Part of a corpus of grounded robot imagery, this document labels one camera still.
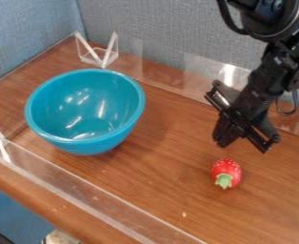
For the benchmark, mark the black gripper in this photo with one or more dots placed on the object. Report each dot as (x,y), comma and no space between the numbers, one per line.
(242,116)

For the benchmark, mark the red toy strawberry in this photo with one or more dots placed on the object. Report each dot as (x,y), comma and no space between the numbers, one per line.
(225,173)

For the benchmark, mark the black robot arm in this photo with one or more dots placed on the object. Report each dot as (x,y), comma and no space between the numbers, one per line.
(270,21)

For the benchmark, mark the blue bowl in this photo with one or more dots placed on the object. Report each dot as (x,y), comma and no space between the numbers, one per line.
(83,110)

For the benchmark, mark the clear acrylic front barrier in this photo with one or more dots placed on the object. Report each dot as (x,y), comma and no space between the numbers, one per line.
(113,211)

